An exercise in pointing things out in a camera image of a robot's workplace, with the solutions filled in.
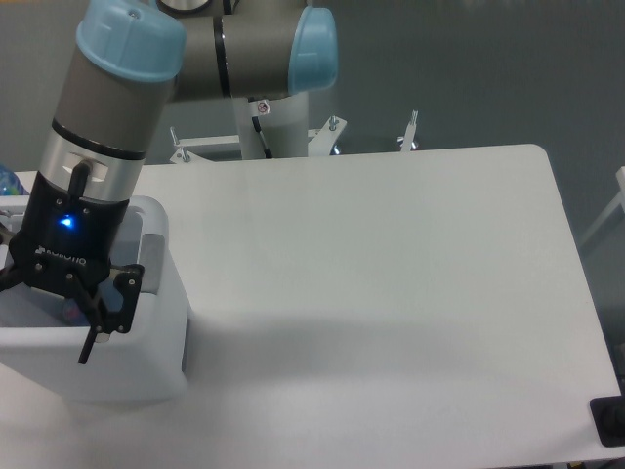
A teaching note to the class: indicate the blue water bottle at edge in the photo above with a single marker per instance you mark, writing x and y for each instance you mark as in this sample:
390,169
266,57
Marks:
10,183

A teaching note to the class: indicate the white plastic trash can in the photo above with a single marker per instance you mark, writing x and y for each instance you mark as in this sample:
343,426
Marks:
146,363

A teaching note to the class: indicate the white pedestal base frame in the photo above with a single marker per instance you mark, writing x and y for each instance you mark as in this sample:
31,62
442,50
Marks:
322,141

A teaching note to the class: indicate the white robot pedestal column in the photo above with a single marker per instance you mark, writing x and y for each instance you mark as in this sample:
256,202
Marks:
281,126

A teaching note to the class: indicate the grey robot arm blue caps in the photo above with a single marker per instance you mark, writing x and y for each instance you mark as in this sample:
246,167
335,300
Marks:
131,59

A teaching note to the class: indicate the black table clamp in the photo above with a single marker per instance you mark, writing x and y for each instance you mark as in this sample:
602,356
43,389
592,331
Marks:
608,415

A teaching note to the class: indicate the white frame at right edge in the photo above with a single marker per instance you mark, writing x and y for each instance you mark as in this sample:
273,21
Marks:
608,219

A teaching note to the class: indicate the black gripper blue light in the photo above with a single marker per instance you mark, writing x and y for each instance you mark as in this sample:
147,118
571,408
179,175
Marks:
68,244

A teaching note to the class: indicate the clear crushed plastic bottle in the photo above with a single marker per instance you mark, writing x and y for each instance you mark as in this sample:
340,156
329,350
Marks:
72,315

